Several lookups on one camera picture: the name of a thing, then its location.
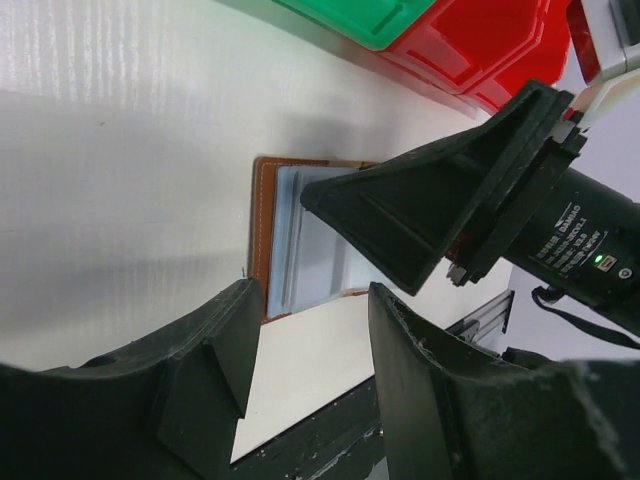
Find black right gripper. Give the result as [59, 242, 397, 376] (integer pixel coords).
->
[300, 81, 639, 320]

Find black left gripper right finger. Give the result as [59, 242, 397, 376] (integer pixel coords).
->
[368, 283, 639, 479]

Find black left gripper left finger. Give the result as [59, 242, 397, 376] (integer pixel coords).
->
[1, 279, 263, 479]

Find brown leather card holder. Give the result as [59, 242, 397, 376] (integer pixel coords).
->
[248, 156, 392, 323]

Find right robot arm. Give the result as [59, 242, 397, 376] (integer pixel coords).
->
[301, 1, 639, 332]

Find red bin middle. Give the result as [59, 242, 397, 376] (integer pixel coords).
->
[380, 0, 570, 114]

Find red bin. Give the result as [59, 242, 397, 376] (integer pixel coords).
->
[380, 0, 570, 114]
[566, 0, 601, 84]

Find green bin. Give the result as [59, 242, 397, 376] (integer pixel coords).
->
[214, 0, 441, 51]

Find red bin right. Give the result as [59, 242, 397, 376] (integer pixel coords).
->
[566, 0, 601, 84]

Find aluminium front rail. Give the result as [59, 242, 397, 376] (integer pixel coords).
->
[446, 290, 515, 352]

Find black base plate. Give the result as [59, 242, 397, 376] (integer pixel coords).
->
[229, 378, 385, 480]

